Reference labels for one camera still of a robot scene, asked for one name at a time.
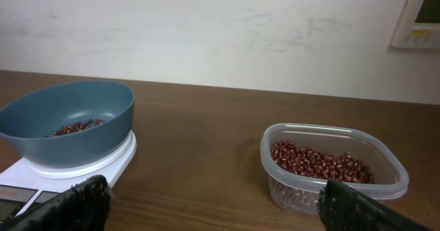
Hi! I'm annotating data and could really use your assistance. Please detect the blue-grey plastic bowl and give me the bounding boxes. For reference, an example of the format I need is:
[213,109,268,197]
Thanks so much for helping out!
[1,80,135,168]

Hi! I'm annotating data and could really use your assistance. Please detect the adzuki beans in bowl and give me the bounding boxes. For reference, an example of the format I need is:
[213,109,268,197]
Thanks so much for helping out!
[45,119,105,138]

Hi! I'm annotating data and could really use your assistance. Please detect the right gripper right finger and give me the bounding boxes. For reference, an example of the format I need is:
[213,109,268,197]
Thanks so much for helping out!
[317,180,430,231]

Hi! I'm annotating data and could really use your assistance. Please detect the red adzuki beans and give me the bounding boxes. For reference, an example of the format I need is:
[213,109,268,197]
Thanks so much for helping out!
[269,140,375,212]

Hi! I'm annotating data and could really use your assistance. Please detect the white digital kitchen scale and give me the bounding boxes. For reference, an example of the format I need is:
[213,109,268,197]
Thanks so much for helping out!
[1,131,137,222]

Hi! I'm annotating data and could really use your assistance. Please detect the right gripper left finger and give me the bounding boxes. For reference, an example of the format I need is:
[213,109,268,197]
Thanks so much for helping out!
[1,175,113,231]

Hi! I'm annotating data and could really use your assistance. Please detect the white wall control panel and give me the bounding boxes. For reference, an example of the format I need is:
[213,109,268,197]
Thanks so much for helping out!
[390,0,439,50]

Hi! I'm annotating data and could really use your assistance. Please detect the clear plastic food container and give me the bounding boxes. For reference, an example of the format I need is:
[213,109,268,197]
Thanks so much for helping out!
[260,123,409,215]

